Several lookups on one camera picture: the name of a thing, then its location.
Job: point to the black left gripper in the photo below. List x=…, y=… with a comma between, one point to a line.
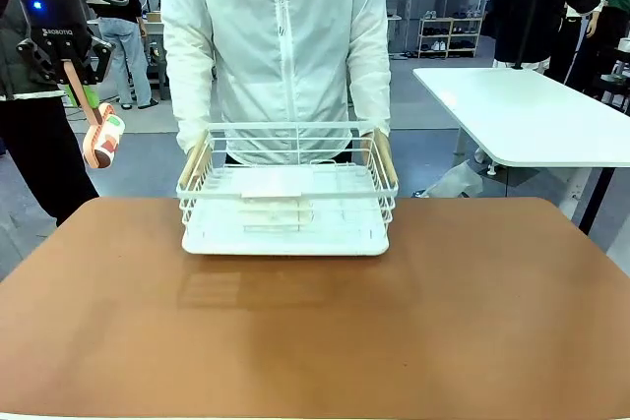
x=56, y=21

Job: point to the white plastic rack insert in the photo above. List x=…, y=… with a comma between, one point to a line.
x=278, y=181

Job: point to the white plastic drip tray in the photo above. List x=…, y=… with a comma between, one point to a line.
x=285, y=243

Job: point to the person's right forearm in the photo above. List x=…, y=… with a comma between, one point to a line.
x=194, y=95

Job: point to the person's left forearm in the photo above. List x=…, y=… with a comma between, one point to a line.
x=371, y=90

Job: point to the person's right hand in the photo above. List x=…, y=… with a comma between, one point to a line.
x=201, y=154

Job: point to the person's left hand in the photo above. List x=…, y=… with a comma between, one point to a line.
x=376, y=147

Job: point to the person in black shirt jeans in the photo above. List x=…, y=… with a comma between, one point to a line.
x=125, y=41

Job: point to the white background desk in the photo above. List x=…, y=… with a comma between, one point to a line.
x=156, y=61

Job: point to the person in white jacket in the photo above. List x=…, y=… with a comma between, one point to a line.
x=280, y=46

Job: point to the wooden shoe rack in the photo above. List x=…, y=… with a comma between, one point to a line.
x=450, y=39

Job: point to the large white table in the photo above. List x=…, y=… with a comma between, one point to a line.
x=526, y=115

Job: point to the person in black coat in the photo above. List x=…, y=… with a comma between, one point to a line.
x=531, y=7

